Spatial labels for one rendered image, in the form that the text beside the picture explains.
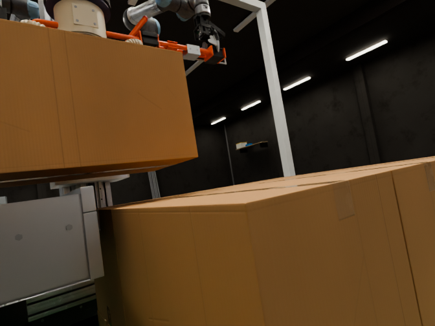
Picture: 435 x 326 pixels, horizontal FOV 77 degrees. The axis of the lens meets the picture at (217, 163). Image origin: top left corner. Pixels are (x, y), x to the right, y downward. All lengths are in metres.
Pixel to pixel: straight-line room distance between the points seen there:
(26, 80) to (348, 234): 0.82
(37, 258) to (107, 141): 0.36
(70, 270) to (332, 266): 0.53
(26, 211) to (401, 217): 0.76
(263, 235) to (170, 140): 0.66
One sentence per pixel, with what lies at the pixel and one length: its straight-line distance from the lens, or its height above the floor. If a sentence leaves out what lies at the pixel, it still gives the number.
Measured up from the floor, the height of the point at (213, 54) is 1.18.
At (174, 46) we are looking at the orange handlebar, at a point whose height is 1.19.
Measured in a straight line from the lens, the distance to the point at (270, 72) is 4.42.
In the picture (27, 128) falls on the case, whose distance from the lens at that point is 0.85.
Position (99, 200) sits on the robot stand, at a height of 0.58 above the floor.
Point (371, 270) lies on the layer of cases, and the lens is 0.55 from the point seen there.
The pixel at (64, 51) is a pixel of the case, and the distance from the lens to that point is 0.94.
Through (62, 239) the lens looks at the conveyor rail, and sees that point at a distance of 0.70.
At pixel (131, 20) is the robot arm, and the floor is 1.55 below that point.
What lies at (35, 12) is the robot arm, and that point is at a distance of 1.66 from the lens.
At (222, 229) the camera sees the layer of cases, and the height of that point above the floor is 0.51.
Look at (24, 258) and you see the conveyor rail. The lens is 0.70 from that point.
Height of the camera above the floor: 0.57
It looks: 4 degrees up
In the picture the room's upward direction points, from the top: 9 degrees counter-clockwise
